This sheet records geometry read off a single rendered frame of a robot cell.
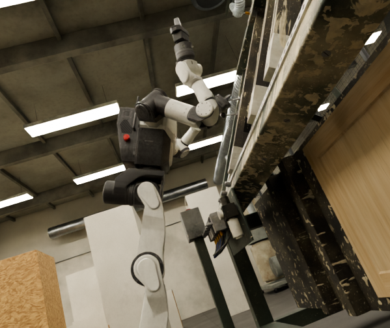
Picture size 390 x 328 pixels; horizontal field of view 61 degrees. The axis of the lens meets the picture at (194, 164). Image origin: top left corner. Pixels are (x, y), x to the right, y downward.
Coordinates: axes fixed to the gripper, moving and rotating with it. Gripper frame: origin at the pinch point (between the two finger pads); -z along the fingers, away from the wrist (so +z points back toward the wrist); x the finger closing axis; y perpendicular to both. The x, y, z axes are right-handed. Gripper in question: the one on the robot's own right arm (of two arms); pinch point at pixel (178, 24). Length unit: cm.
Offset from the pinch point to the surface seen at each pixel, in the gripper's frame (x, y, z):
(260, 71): -23, 36, 44
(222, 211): -6, 3, 91
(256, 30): 48, 28, -3
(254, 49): 41.9, 24.7, 9.4
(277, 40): -46, 46, 45
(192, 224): 41, -37, 97
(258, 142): -39, 32, 71
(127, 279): 172, -202, 155
